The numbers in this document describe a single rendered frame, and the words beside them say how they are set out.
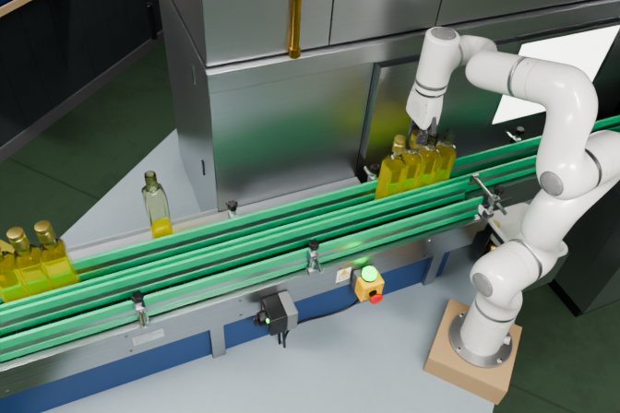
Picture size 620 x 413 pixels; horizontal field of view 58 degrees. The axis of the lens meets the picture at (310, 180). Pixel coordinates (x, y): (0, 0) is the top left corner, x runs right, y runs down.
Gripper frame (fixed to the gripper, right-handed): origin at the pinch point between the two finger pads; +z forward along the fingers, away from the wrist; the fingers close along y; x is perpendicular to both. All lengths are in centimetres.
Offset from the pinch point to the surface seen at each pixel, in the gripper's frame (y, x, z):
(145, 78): -242, -50, 132
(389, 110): -11.8, -2.8, -0.1
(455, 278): 16, 19, 58
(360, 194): -3.3, -13.4, 23.7
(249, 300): 16, -56, 32
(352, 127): -14.7, -12.7, 6.3
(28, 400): 15, -117, 49
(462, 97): -12.0, 23.3, 1.5
